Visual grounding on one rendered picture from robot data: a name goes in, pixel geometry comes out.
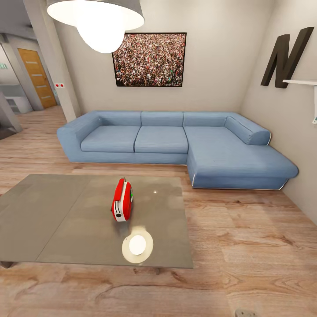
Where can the room light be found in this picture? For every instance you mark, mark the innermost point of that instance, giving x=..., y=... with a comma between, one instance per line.
x=63, y=11

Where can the shelf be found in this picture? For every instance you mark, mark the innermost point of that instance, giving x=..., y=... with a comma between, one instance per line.
x=309, y=82

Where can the coffee table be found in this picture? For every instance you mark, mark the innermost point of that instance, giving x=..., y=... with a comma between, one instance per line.
x=67, y=219

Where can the radio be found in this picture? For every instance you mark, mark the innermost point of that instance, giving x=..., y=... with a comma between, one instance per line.
x=121, y=206

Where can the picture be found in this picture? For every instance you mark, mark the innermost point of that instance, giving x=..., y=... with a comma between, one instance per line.
x=150, y=60

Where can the door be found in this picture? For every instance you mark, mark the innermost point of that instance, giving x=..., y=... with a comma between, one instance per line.
x=38, y=77

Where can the sofa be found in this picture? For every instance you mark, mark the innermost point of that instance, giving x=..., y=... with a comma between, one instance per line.
x=222, y=150

